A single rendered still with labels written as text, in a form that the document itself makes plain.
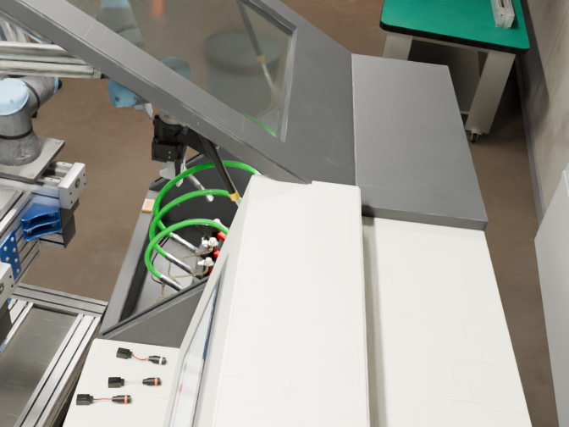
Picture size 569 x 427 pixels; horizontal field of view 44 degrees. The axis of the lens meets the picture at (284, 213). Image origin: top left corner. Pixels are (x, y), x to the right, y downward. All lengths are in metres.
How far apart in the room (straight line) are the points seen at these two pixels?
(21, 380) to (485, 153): 3.10
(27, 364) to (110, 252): 0.90
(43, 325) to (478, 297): 1.97
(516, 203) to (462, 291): 2.94
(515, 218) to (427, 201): 2.68
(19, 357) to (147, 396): 1.19
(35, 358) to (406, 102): 1.71
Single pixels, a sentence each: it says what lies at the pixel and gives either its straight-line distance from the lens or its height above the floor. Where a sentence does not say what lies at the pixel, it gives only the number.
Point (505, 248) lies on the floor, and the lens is 3.96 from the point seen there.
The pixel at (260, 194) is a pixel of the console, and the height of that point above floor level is 1.55.
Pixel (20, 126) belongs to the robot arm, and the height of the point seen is 1.16.
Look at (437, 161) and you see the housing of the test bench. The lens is 1.67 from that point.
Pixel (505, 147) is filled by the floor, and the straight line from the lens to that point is 4.81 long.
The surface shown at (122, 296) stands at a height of 0.95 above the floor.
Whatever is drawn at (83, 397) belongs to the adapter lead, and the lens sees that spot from 1.74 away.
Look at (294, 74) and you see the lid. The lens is 1.73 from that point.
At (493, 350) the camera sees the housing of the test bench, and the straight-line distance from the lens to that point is 1.31.
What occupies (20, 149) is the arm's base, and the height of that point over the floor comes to 1.08.
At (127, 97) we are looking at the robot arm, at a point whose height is 1.53.
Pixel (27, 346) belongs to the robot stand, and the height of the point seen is 0.21.
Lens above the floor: 2.40
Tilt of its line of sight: 39 degrees down
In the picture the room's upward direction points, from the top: 8 degrees clockwise
